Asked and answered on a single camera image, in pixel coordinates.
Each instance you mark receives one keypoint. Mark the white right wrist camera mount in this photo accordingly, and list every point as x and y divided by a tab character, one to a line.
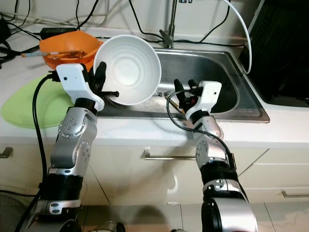
208	94

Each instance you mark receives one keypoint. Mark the white ceramic bowl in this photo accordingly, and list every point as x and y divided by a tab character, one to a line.
130	67

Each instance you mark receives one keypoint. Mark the lime green plate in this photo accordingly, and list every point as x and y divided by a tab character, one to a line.
29	108

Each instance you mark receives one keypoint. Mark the silver gooseneck sink faucet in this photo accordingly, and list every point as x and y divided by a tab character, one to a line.
172	19

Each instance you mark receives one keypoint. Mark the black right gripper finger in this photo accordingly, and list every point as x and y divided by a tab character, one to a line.
180	93
193	88

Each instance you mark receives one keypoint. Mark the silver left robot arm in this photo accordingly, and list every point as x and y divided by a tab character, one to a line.
77	145

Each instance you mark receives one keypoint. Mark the orange plastic bowl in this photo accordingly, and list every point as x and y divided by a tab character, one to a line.
63	43

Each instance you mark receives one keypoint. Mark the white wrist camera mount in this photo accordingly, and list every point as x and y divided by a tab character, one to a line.
75	79
208	94

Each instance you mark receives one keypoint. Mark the brown wooden chopstick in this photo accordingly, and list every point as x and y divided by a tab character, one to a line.
169	101
171	104

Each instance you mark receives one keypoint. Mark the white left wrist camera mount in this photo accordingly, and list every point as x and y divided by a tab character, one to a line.
75	79

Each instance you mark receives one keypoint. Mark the stainless steel kitchen sink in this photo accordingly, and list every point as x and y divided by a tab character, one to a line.
203	63

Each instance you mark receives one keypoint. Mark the white kitchen base cabinet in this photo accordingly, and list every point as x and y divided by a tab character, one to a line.
149	183

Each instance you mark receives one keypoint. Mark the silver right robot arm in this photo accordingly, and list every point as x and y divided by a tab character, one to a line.
210	145

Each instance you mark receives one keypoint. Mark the brown wooden utensil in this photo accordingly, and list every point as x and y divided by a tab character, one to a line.
70	54

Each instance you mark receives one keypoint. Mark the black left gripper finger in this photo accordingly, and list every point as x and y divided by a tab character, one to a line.
100	76

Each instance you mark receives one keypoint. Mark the black power adapter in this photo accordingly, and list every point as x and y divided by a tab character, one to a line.
55	33
4	30

